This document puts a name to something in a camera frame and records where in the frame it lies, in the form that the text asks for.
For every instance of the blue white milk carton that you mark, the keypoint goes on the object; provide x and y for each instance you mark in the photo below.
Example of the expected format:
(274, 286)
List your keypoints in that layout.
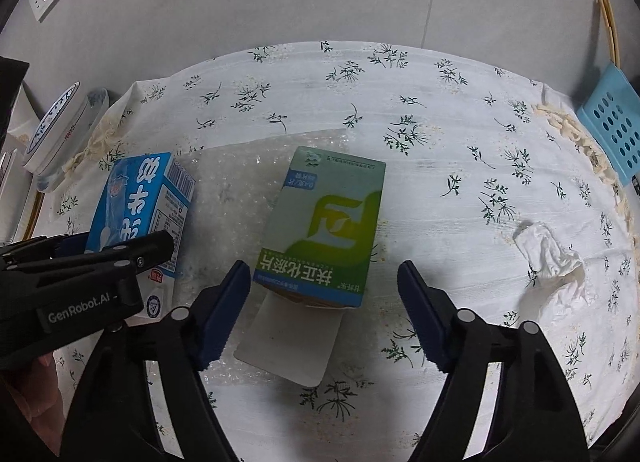
(130, 192)

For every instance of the green medicine box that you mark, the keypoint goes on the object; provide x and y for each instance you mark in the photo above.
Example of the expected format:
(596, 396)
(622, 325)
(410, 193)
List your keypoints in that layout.
(320, 202)

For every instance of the person's left hand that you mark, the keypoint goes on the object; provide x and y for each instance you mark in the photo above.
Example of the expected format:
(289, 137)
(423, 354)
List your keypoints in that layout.
(45, 372)

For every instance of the light blue plastic basket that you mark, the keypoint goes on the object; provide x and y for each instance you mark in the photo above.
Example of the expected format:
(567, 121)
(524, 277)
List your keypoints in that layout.
(610, 127)

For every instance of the white floral fringed tablecloth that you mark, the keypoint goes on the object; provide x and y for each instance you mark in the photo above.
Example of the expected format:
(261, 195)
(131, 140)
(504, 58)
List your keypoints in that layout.
(400, 92)

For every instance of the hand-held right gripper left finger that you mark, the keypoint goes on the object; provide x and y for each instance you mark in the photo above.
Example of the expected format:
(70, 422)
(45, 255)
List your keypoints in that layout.
(225, 312)

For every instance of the white cardboard box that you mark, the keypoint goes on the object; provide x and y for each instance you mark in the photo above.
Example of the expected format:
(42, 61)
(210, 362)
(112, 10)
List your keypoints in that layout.
(15, 167)

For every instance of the white tape roll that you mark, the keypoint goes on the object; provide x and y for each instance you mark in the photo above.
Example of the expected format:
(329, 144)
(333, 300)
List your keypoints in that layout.
(55, 127)

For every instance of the black box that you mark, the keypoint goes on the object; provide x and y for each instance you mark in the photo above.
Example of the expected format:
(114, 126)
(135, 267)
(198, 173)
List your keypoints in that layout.
(12, 77)

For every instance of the clear bubble wrap sheet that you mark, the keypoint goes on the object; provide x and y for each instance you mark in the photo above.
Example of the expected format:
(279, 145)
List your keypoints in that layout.
(225, 182)

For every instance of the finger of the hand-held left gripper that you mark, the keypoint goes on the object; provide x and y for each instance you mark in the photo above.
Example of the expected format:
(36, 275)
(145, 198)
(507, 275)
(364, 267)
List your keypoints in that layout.
(150, 247)
(75, 244)

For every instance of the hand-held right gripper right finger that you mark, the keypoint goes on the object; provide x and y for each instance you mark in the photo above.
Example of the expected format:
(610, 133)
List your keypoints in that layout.
(425, 312)

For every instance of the crumpled white tissue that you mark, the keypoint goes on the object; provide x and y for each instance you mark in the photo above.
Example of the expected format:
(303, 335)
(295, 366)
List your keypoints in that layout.
(545, 252)

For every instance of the wooden chopstick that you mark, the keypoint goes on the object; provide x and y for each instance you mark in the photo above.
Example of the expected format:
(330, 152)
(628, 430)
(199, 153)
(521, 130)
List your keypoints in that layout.
(611, 27)
(602, 27)

